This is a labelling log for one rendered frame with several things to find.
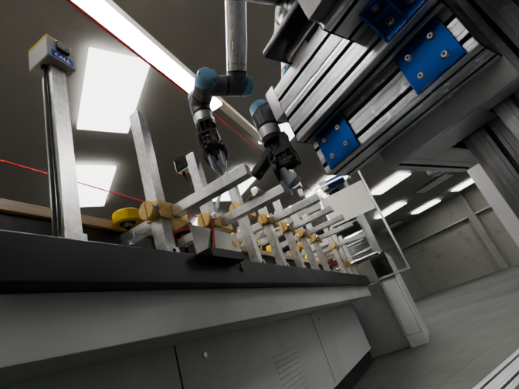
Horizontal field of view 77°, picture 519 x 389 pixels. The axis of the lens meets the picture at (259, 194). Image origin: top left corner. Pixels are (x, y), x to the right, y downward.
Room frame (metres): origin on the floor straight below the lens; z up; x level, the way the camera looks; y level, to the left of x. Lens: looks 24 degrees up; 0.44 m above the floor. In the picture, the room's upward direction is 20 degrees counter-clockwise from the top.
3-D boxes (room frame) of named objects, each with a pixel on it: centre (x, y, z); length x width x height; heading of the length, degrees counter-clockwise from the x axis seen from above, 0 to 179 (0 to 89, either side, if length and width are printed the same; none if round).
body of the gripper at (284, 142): (0.95, -0.11, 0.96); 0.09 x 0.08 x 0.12; 70
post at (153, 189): (0.78, 0.27, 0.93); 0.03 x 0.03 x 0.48; 70
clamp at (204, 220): (1.03, 0.18, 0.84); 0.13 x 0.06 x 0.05; 160
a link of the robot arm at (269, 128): (0.95, -0.11, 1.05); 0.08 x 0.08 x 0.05
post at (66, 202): (0.53, 0.36, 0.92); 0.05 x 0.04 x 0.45; 160
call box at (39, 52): (0.53, 0.36, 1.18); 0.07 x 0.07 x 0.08; 70
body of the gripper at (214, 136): (0.98, 0.10, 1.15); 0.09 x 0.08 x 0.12; 0
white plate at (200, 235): (0.98, 0.17, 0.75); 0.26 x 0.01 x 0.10; 160
